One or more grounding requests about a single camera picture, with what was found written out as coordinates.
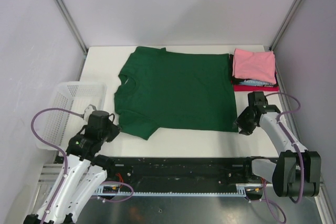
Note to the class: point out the red folded t shirt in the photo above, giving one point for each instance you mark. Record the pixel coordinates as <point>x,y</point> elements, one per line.
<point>244,88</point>

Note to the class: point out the grey slotted cable duct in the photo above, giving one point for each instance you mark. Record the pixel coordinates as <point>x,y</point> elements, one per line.
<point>239,190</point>

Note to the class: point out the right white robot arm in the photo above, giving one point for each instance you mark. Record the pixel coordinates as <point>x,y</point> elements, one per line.
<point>296,173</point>

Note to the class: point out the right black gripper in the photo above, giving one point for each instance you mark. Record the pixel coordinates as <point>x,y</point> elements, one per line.
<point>245,129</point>

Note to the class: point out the left aluminium frame post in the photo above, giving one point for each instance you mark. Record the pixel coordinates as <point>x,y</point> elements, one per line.
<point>71,25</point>

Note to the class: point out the right aluminium frame post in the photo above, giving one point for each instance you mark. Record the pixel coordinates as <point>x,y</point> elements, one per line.
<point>285,24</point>

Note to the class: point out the green t shirt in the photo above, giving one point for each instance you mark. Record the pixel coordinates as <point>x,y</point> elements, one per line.
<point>162,89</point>

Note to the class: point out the aluminium frame post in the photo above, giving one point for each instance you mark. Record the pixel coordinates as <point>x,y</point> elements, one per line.
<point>285,24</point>
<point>71,25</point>

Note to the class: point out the pink folded t shirt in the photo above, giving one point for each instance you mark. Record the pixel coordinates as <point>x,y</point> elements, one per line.
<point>254,65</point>

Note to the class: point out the black printed folded t shirt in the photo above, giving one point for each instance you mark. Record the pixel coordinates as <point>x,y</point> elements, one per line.
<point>248,82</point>

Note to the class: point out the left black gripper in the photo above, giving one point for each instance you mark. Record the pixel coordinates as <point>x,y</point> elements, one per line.
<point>116,130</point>

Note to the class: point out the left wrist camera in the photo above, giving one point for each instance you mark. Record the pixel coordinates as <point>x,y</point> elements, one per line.
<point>88,111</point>

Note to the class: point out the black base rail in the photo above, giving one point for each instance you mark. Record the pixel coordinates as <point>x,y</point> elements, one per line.
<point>180,174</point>

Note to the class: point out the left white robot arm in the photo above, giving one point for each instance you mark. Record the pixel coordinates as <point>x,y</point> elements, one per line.
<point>83,169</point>

